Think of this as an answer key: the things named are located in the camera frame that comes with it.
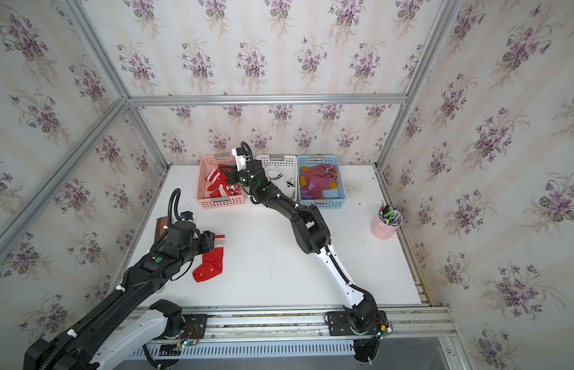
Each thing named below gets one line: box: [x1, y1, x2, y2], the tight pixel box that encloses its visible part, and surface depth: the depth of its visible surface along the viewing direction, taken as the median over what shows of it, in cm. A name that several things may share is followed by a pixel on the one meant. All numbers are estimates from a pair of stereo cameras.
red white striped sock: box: [205, 163, 242, 199], surface depth 106 cm
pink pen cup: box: [370, 210, 404, 241], surface depth 90 cm
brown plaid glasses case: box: [154, 215, 169, 243], surface depth 95 cm
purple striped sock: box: [300, 164, 338, 200], surface depth 109 cm
